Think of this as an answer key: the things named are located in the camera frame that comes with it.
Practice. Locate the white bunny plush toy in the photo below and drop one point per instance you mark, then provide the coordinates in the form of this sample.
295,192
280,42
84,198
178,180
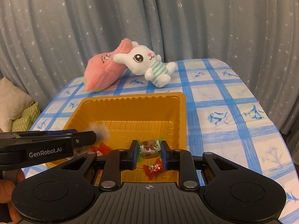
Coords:
143,61

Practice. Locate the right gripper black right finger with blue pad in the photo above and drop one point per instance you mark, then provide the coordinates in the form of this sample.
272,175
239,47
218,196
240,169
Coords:
183,162

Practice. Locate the pink plush toy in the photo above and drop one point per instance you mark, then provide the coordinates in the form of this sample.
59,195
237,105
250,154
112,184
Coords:
102,71

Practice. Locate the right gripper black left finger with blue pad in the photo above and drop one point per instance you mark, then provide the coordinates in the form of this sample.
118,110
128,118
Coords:
118,160

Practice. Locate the small red candy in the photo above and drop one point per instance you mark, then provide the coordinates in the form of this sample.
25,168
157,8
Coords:
153,169

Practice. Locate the blue checked tablecloth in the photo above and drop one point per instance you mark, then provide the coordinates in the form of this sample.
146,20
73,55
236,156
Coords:
224,117

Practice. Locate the person's left hand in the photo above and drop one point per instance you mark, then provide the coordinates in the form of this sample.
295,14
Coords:
9,213

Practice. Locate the green brown candy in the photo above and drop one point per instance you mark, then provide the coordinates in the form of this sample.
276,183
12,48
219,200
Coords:
149,149

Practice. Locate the grey star curtain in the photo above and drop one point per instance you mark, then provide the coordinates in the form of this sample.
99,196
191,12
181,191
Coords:
46,43

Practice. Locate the large red snack packet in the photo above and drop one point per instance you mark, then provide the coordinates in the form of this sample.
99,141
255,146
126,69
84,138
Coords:
101,150

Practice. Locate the beige cushion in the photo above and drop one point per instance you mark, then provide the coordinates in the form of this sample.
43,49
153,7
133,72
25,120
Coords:
13,102

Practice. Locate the green chevron cushion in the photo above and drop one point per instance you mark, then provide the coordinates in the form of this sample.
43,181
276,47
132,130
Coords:
28,117

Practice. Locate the clear dark snack packet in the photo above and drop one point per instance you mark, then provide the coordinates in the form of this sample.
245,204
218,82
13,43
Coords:
101,133

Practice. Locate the orange plastic tray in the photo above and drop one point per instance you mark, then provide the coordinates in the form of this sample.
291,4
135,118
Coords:
135,117

